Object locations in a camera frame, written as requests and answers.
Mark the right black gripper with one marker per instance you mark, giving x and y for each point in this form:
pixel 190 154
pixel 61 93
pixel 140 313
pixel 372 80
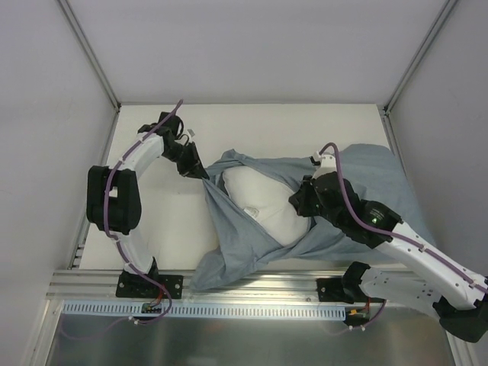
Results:
pixel 303 198

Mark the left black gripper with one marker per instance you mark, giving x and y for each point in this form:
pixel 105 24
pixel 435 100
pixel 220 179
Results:
pixel 191 162

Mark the white pillow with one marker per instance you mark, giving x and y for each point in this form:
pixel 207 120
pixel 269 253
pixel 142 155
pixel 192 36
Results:
pixel 265 200

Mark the grey-blue pillowcase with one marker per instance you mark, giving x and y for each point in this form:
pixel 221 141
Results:
pixel 245 247

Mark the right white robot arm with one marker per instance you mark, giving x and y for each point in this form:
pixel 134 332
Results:
pixel 446 291

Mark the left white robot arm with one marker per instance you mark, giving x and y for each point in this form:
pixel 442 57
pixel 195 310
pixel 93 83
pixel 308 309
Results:
pixel 113 195

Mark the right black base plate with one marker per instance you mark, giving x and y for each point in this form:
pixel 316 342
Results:
pixel 331 290

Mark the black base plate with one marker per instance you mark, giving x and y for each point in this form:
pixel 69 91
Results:
pixel 133 286
pixel 331 290

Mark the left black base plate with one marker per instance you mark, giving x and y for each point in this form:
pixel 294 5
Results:
pixel 133 286

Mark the white slotted cable duct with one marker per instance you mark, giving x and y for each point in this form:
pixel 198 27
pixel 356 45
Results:
pixel 204 310

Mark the aluminium mounting rail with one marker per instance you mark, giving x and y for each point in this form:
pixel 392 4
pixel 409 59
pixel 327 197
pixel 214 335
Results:
pixel 266 287

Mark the left aluminium frame post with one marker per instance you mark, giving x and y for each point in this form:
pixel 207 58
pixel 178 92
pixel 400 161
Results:
pixel 82 40

